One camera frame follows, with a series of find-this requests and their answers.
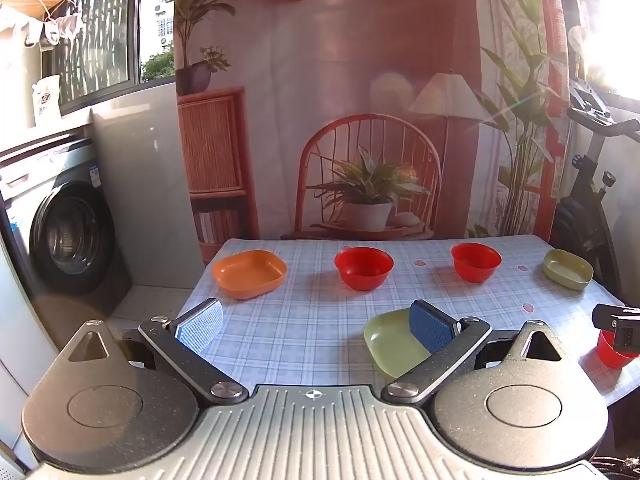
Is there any orange plate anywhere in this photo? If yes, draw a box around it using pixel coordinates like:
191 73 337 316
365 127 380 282
211 251 288 301

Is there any red bowl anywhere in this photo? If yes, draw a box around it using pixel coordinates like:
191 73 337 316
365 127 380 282
334 246 395 292
451 242 502 283
596 330 640 370

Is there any blue plaid tablecloth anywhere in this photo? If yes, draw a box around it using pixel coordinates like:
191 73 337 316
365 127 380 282
172 235 640 408

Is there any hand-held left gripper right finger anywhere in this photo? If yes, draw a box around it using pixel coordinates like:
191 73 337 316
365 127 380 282
381 300 577 405

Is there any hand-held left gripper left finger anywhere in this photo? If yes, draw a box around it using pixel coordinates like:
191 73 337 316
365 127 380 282
64 299 250 409

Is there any window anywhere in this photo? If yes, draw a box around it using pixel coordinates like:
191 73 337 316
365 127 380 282
0 0 179 113

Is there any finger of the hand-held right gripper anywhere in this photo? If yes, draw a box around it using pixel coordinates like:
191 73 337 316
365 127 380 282
592 303 640 352

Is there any black exercise bike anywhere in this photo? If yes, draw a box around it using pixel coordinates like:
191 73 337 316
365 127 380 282
552 77 640 307

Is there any light green plate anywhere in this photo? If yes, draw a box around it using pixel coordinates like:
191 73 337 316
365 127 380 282
363 308 434 380

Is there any printed backdrop cloth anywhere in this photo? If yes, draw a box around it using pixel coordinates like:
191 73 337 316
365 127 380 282
173 0 572 267

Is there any hanging laundry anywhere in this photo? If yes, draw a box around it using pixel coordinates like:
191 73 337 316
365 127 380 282
0 0 87 52

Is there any grey washing machine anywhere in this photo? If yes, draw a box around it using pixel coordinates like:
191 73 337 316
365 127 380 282
0 135 134 302

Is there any olive green plate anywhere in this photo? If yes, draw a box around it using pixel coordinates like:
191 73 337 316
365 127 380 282
543 248 595 291

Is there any white printed bag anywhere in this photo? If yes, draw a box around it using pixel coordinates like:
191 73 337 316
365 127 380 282
32 75 62 129

